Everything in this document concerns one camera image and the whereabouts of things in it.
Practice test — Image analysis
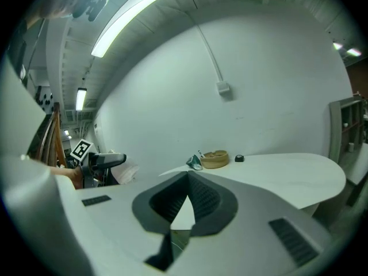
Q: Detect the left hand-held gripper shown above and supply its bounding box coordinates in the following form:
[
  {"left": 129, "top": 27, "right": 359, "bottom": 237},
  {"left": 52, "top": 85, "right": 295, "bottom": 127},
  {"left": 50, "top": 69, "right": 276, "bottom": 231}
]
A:
[{"left": 70, "top": 138, "right": 128, "bottom": 189}]

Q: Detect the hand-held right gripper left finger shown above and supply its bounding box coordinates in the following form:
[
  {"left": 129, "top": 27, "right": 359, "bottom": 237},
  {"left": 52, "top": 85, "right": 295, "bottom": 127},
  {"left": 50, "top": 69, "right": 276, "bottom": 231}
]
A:
[{"left": 132, "top": 171, "right": 190, "bottom": 235}]

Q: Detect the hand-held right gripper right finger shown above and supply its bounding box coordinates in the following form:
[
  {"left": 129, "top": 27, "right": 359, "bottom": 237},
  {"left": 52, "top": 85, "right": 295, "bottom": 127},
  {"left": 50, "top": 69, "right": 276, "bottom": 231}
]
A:
[{"left": 187, "top": 171, "right": 239, "bottom": 238}]

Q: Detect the person's left forearm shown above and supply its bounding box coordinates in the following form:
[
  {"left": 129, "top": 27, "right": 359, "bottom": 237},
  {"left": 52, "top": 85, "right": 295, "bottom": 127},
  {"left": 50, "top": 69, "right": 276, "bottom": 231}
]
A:
[{"left": 49, "top": 165, "right": 84, "bottom": 190}]

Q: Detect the white cushion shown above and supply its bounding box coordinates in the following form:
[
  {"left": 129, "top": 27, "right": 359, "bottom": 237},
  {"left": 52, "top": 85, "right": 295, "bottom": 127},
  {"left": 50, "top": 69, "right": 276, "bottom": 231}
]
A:
[{"left": 108, "top": 149, "right": 141, "bottom": 185}]

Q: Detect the round wooden tray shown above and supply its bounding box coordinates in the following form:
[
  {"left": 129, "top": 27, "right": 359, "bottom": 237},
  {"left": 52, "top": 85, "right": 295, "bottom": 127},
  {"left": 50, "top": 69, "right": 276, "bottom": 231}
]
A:
[{"left": 200, "top": 151, "right": 230, "bottom": 170}]

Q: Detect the green crumpled bag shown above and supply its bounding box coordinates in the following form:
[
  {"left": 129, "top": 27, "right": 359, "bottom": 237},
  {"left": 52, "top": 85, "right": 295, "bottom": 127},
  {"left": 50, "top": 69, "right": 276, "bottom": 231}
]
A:
[{"left": 186, "top": 154, "right": 204, "bottom": 171}]

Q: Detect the brown wooden chair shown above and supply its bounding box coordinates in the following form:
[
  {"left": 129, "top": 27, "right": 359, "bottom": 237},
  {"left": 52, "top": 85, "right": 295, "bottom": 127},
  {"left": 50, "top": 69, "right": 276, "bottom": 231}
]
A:
[{"left": 36, "top": 102, "right": 68, "bottom": 169}]

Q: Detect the white table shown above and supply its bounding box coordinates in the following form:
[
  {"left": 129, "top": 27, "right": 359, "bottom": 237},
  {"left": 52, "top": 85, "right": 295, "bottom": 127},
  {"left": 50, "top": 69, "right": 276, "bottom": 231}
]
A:
[{"left": 158, "top": 152, "right": 347, "bottom": 212}]

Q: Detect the small ceiling light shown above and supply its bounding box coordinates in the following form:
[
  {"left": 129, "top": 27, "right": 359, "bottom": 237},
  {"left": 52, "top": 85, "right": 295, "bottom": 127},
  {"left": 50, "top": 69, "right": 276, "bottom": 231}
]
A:
[{"left": 75, "top": 87, "right": 88, "bottom": 112}]

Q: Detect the grey open shelf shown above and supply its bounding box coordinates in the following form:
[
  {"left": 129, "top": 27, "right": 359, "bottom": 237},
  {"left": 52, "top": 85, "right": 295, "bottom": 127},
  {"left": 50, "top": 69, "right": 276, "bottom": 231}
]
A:
[{"left": 328, "top": 96, "right": 365, "bottom": 164}]

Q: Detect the long ceiling light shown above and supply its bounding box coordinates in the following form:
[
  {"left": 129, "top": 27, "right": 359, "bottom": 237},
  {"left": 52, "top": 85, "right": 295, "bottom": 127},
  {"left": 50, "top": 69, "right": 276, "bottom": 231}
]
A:
[{"left": 91, "top": 0, "right": 177, "bottom": 59}]

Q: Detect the person's head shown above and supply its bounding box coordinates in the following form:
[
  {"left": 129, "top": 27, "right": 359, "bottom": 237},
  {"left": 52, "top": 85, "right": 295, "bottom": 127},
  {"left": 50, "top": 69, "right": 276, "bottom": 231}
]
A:
[{"left": 39, "top": 0, "right": 79, "bottom": 20}]

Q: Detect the white wall junction box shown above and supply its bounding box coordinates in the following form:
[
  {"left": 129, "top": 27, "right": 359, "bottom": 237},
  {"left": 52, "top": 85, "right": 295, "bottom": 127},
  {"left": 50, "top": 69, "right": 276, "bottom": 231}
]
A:
[{"left": 216, "top": 80, "right": 231, "bottom": 95}]

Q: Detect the white wall conduit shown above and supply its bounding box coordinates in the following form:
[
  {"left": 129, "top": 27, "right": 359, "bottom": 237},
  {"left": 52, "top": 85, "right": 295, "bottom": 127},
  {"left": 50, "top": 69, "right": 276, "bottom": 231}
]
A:
[{"left": 195, "top": 24, "right": 224, "bottom": 83}]

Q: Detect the black head camera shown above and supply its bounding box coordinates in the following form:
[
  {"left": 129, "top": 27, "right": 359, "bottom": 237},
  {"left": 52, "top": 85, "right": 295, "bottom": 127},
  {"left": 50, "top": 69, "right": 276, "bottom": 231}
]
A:
[{"left": 71, "top": 0, "right": 110, "bottom": 22}]

